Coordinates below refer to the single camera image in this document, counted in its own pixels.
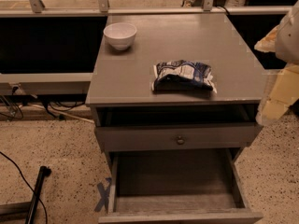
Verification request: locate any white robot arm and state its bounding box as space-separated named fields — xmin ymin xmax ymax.
xmin=254 ymin=1 xmax=299 ymax=64

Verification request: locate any blue tape cross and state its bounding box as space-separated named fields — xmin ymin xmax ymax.
xmin=94 ymin=177 xmax=112 ymax=212

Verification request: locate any blue chip bag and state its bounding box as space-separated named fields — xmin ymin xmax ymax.
xmin=151 ymin=60 xmax=217 ymax=92

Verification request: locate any cable bundle under rail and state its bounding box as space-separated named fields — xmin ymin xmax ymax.
xmin=0 ymin=86 xmax=94 ymax=124

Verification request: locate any white ceramic bowl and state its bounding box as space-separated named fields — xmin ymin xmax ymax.
xmin=104 ymin=22 xmax=137 ymax=50

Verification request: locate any black floor cable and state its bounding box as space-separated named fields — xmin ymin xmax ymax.
xmin=0 ymin=150 xmax=49 ymax=224

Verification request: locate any round brass drawer knob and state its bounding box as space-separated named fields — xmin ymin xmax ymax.
xmin=177 ymin=136 xmax=185 ymax=145

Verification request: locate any grey top drawer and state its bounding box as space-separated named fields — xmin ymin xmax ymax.
xmin=95 ymin=122 xmax=263 ymax=152

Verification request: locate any open lower grey drawer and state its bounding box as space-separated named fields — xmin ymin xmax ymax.
xmin=99 ymin=148 xmax=263 ymax=224

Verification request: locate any grey wooden drawer cabinet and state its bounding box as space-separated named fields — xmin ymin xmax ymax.
xmin=87 ymin=14 xmax=267 ymax=224

